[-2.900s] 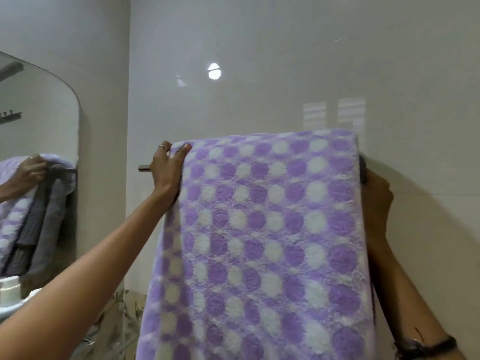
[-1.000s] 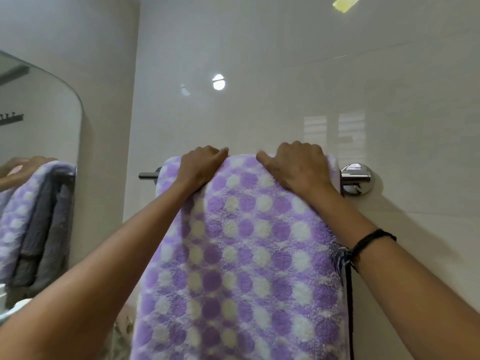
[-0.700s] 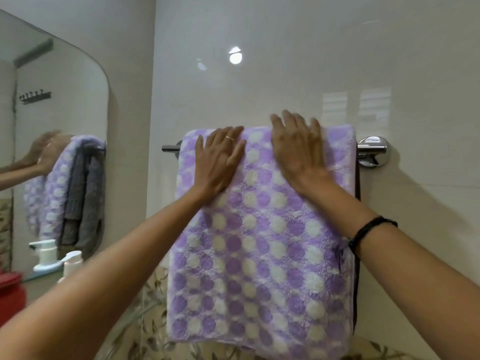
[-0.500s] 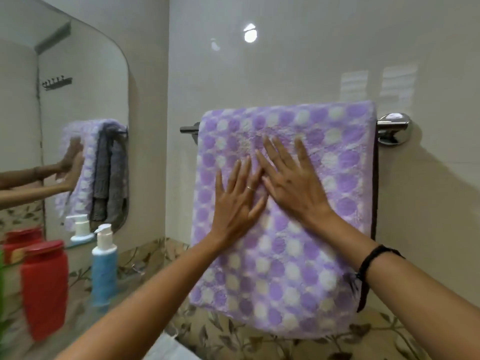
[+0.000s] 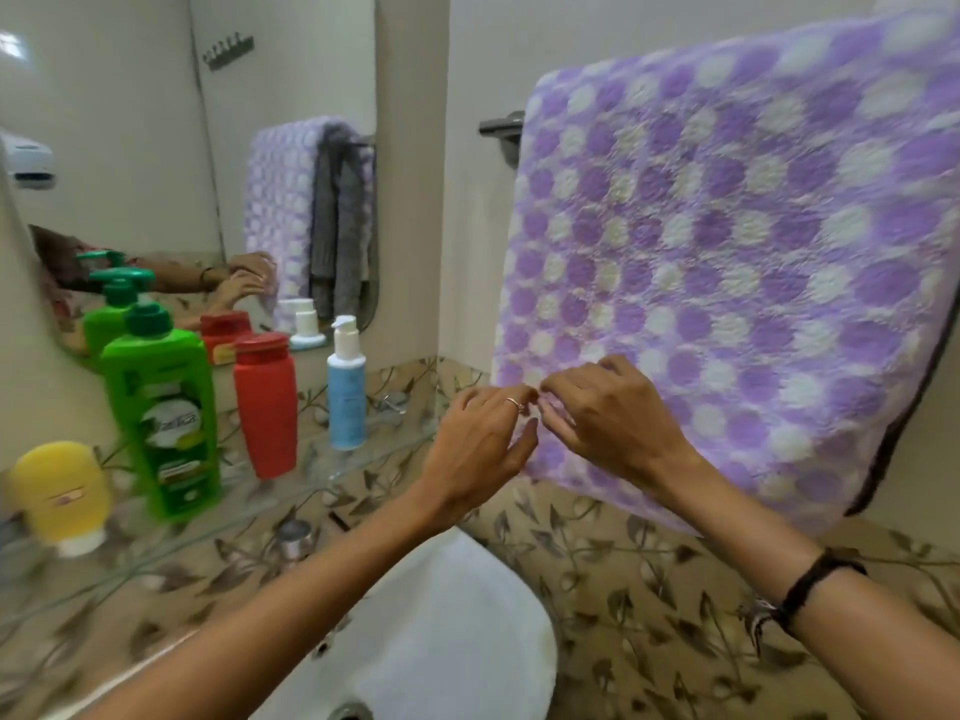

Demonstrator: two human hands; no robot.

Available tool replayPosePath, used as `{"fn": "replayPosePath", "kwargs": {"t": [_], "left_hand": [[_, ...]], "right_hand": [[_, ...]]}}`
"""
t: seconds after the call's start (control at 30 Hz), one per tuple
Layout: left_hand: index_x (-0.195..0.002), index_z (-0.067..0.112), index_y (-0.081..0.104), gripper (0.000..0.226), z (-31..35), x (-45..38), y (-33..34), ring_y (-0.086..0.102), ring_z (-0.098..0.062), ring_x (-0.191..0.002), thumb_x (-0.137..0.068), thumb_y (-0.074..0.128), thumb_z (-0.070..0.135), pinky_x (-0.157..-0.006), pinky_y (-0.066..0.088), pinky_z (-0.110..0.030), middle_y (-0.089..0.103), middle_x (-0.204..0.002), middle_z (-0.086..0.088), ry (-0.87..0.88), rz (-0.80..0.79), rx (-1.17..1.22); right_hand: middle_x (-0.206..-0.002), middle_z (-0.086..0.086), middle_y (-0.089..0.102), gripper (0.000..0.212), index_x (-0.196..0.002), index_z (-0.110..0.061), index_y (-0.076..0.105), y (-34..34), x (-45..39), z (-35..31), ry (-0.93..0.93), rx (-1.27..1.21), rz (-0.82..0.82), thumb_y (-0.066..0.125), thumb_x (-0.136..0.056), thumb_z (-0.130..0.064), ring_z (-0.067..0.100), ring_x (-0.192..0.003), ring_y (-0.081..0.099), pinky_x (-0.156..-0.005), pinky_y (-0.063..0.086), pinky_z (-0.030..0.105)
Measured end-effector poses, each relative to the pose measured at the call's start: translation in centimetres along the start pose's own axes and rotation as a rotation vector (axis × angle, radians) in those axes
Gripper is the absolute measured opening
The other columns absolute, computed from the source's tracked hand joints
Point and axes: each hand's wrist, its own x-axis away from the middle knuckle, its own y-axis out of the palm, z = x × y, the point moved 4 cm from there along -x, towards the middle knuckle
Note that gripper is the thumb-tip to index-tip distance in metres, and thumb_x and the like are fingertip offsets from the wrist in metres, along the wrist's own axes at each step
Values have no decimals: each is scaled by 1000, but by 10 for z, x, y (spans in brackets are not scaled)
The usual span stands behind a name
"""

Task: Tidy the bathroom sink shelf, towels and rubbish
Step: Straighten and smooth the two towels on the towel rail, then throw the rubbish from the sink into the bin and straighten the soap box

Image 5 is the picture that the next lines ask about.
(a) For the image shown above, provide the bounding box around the chrome shelf bracket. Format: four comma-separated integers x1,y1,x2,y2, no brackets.
372,391,411,427

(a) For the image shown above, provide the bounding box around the black thread bracelet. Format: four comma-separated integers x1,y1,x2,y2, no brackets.
740,548,869,657

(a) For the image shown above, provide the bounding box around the blue white pump bottle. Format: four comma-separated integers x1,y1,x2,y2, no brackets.
326,314,370,452

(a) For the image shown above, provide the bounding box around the white door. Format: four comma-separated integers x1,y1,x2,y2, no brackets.
866,344,960,552

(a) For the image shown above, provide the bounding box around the person's left hand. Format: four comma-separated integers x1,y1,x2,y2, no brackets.
418,383,543,532

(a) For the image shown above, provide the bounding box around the white wash basin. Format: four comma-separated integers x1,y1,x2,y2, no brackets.
243,526,561,720

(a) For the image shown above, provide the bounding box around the green shampoo pump bottle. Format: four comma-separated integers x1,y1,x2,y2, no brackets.
88,267,223,523

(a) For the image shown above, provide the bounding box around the person's right hand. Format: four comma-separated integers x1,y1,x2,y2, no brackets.
536,354,705,512

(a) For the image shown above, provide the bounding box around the yellow squeeze tube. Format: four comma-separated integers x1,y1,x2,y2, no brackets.
8,440,115,558

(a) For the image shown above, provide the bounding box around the chrome basin tap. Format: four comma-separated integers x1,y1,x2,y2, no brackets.
275,518,314,565

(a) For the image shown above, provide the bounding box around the rounded wall mirror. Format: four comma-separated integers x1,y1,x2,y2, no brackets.
0,0,381,368

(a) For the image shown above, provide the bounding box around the person's left forearm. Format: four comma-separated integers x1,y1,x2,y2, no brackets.
74,486,463,720

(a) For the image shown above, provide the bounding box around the person's right forearm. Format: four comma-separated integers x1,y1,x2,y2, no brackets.
648,453,960,720

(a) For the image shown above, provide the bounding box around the red shampoo bottle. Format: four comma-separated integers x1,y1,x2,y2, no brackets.
231,331,301,482

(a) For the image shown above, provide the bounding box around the purple dotted towel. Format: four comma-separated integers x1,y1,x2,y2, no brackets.
491,5,960,539

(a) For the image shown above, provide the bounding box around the chrome towel bar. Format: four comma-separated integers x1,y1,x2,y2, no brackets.
478,110,528,171

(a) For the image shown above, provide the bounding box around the glass wall shelf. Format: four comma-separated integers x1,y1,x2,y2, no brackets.
0,408,445,653

